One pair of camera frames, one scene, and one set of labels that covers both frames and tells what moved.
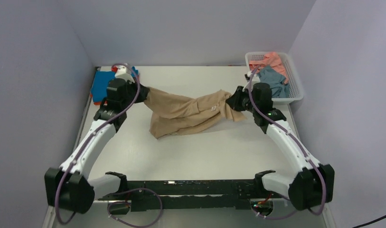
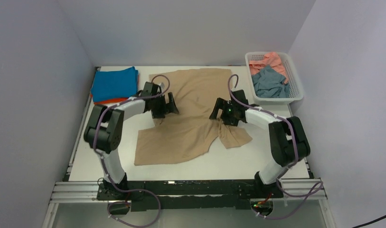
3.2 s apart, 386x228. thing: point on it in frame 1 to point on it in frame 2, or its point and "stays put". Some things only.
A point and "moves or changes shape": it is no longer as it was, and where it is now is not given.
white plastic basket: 296,93 stays put
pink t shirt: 272,59 stays put
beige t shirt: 171,115 moves or changes shape
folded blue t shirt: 99,85 stays put
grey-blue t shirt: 278,89 stays put
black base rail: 146,195 stays put
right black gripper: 234,100 to 220,103
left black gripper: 142,94 to 166,108
